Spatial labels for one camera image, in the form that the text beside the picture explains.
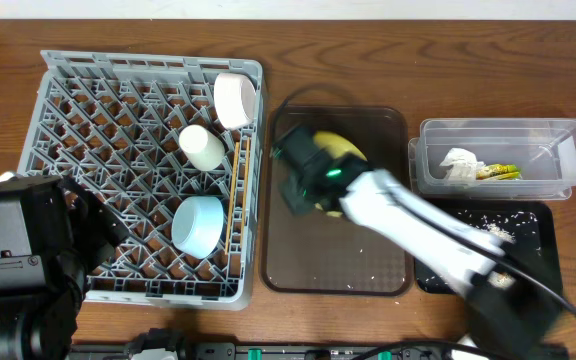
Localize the white paper napkin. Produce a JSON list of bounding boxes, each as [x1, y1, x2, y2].
[[439, 148, 485, 181]]

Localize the pink plastic bowl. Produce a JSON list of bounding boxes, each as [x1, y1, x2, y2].
[[213, 73, 256, 130]]

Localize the grey plastic dish rack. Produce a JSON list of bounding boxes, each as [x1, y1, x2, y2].
[[18, 50, 266, 311]]

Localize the wooden chopstick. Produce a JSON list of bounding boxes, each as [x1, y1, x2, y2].
[[240, 138, 251, 241], [224, 141, 241, 255]]

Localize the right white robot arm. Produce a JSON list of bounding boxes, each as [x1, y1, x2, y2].
[[274, 126, 564, 359]]

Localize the green orange snack wrapper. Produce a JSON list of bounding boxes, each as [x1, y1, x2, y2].
[[476, 164, 521, 180]]

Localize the left wooden chopstick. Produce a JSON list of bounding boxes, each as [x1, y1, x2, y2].
[[224, 141, 241, 255]]

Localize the yellow plastic plate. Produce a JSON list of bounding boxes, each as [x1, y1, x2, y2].
[[312, 130, 369, 219]]

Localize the leftover rice food scraps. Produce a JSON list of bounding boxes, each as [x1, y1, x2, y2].
[[427, 209, 544, 291]]

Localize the clear plastic waste bin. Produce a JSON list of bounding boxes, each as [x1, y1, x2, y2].
[[408, 118, 576, 200]]

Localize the light blue small bowl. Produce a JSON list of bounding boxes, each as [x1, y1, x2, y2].
[[171, 196, 225, 259]]

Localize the dark brown serving tray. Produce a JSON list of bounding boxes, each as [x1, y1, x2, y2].
[[260, 105, 413, 297]]

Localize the white plastic cup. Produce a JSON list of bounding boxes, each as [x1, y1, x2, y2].
[[178, 125, 225, 171]]

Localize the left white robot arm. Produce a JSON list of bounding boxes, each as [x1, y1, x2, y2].
[[0, 175, 130, 359]]

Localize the black plastic tray bin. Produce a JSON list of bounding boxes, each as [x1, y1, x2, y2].
[[429, 198, 563, 293]]

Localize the right wooden chopstick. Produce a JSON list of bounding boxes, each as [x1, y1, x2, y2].
[[240, 138, 251, 241]]

